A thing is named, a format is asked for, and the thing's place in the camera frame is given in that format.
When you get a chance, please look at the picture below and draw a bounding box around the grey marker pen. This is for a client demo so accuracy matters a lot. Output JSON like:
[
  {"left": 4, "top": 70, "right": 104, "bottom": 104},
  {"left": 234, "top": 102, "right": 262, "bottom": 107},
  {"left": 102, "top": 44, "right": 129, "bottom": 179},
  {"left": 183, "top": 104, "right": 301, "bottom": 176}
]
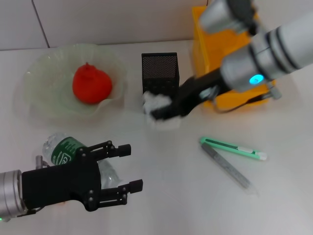
[{"left": 201, "top": 143, "right": 259, "bottom": 196}]

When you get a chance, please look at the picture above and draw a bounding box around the pale green glass fruit plate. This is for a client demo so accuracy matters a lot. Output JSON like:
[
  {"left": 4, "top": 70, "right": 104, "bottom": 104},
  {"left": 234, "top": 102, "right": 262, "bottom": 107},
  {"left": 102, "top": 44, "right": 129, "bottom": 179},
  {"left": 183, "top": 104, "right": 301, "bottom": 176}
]
[{"left": 23, "top": 43, "right": 129, "bottom": 118}]

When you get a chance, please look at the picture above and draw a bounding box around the yellow plastic storage bin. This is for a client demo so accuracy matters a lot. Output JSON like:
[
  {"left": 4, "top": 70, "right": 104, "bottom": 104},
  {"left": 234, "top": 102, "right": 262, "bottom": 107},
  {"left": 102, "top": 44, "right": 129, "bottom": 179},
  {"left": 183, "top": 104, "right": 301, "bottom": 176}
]
[{"left": 192, "top": 6, "right": 279, "bottom": 108}]

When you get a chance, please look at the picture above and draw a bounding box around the green utility knife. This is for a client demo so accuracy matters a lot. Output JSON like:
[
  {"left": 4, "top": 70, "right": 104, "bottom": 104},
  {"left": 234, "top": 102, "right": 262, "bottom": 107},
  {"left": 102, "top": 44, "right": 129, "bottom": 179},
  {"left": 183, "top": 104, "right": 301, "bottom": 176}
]
[{"left": 199, "top": 136, "right": 268, "bottom": 162}]

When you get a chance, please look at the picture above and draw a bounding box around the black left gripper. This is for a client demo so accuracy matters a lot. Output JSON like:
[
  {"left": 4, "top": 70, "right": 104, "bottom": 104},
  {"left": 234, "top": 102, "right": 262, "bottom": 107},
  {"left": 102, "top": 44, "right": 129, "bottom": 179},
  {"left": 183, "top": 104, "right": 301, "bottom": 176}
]
[{"left": 22, "top": 141, "right": 144, "bottom": 212}]

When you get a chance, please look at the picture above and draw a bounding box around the clear water bottle green label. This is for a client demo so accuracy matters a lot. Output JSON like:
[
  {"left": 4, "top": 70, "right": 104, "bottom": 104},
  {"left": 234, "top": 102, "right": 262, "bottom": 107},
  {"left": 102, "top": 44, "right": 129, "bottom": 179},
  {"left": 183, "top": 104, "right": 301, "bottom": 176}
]
[{"left": 42, "top": 132, "right": 123, "bottom": 190}]

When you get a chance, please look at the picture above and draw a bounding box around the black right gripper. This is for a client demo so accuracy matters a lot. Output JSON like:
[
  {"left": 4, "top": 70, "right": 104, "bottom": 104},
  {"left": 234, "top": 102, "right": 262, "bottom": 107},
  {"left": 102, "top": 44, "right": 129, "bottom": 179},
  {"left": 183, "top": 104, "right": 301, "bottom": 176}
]
[{"left": 150, "top": 68, "right": 224, "bottom": 120}]

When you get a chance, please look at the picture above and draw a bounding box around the white paper ball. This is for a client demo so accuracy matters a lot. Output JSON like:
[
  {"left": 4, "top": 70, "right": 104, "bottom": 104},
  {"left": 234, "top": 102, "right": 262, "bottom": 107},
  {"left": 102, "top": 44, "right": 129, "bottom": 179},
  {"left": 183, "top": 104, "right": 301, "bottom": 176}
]
[{"left": 142, "top": 91, "right": 181, "bottom": 130}]

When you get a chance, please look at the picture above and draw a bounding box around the left gripper cable with plug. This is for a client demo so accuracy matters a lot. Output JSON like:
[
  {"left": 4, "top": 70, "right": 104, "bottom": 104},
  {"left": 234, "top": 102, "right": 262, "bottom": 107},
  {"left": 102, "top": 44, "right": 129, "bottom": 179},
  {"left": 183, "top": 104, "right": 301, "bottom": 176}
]
[{"left": 14, "top": 155, "right": 49, "bottom": 218}]

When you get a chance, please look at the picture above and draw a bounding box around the red-orange fruit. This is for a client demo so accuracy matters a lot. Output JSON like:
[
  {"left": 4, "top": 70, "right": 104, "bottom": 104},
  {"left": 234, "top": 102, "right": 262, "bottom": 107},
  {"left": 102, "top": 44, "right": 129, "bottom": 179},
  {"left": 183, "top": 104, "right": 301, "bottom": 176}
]
[{"left": 72, "top": 62, "right": 113, "bottom": 105}]

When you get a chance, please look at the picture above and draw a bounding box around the black mesh pen holder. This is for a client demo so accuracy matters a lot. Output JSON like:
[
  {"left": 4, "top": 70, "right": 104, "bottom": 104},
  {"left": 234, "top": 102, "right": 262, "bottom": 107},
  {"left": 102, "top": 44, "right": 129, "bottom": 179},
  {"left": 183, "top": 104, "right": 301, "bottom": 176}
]
[{"left": 141, "top": 52, "right": 181, "bottom": 98}]

